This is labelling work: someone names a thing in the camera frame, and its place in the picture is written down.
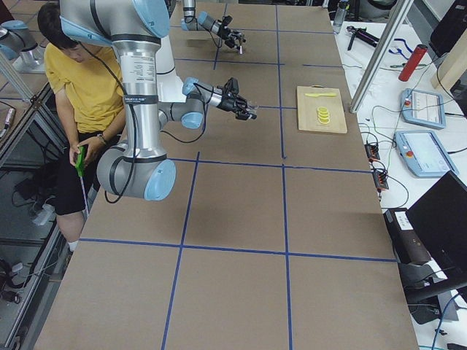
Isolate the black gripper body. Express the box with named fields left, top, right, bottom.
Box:
left=217, top=77, right=246, bottom=113
left=216, top=15, right=233, bottom=41

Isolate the clear glass shaker cup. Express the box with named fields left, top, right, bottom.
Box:
left=247, top=104, right=258, bottom=114

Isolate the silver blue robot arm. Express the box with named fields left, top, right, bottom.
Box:
left=181, top=0, right=246, bottom=55
left=60, top=1, right=256, bottom=201

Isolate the bamboo cutting board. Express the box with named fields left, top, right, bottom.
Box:
left=296, top=86, right=347, bottom=134

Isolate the yellow plastic knife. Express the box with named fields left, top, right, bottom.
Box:
left=304, top=93, right=337, bottom=98

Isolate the clear water bottle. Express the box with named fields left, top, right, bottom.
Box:
left=332, top=0, right=349, bottom=34

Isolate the black tripod tool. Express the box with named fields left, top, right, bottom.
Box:
left=347, top=26, right=379, bottom=51

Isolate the person in yellow shirt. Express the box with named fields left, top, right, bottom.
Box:
left=37, top=1, right=126, bottom=251

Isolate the green tape measure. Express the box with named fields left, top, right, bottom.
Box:
left=74, top=146, right=89, bottom=217

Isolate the red water bottle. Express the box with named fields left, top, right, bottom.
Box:
left=398, top=44, right=428, bottom=82

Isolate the blue teach pendant near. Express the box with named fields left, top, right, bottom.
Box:
left=394, top=131, right=459, bottom=179

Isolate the blue teach pendant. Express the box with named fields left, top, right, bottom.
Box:
left=401, top=88, right=447, bottom=130
left=394, top=131, right=459, bottom=179

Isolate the blue teach pendant far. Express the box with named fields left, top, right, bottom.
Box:
left=401, top=88, right=447, bottom=130

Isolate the black computer box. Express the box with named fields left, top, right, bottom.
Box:
left=383, top=208, right=431, bottom=265

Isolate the black monitor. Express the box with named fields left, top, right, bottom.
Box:
left=398, top=171, right=466, bottom=324

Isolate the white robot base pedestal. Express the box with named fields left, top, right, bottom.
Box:
left=155, top=36, right=186, bottom=102

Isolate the aluminium frame post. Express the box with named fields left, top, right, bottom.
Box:
left=349, top=0, right=414, bottom=114

